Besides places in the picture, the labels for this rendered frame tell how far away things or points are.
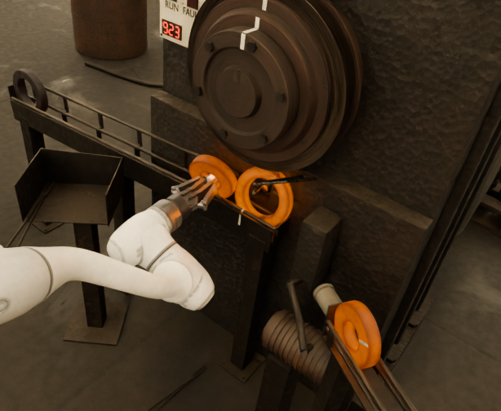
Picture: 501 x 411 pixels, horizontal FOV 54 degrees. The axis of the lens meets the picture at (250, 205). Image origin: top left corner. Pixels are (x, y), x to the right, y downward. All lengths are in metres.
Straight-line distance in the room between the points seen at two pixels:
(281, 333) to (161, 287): 0.43
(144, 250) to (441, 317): 1.50
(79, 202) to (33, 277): 0.86
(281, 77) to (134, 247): 0.53
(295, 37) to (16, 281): 0.73
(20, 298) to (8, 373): 1.22
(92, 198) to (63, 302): 0.63
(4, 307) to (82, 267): 0.23
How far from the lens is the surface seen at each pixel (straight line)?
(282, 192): 1.39
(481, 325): 2.43
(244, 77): 1.13
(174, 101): 1.65
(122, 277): 1.05
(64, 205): 1.66
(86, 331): 2.05
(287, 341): 1.39
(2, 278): 0.78
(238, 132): 1.22
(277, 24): 1.13
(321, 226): 1.31
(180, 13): 1.54
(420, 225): 1.30
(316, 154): 1.21
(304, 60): 1.11
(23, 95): 2.23
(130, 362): 1.95
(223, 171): 1.43
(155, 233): 1.25
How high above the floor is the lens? 1.61
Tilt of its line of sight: 38 degrees down
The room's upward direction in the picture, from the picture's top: 8 degrees clockwise
